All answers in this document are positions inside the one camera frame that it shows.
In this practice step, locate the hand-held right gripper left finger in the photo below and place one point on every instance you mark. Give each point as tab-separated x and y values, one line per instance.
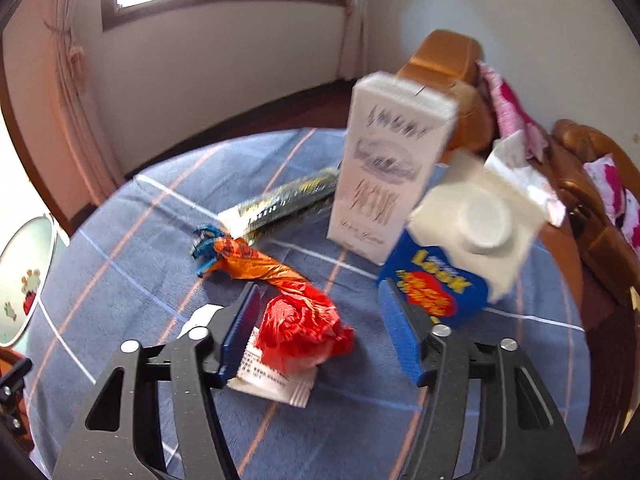
240	325

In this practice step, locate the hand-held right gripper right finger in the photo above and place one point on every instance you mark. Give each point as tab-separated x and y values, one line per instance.
400	330

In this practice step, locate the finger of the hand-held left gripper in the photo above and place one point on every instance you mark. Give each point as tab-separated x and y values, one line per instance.
12	382

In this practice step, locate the red crinkled plastic wrapper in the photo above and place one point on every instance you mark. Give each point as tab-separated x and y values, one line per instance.
300	325

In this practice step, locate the white paper scrap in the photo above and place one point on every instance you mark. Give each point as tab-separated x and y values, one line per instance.
200	317

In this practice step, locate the orange foil wrapper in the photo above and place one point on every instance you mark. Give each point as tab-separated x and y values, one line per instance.
250	260

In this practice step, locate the white printed sachet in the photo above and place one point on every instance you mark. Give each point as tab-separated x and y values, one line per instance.
270	385

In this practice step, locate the blue carton white cap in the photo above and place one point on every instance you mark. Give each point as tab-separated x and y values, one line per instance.
450	280

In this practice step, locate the black gold long wrapper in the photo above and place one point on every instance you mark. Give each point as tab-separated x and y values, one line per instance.
280	197

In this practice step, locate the tall white carton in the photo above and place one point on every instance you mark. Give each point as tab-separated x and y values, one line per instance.
385	170

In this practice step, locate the brown leather sofa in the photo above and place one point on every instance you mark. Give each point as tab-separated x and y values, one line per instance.
600	260

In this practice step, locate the pink curtain with tieback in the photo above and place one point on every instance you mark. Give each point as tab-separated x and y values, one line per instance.
85	110

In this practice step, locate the narrow pink curtain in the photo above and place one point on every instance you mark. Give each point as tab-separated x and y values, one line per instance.
355	20

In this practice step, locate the curtain tieback tassel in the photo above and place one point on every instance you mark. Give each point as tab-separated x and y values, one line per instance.
75	55

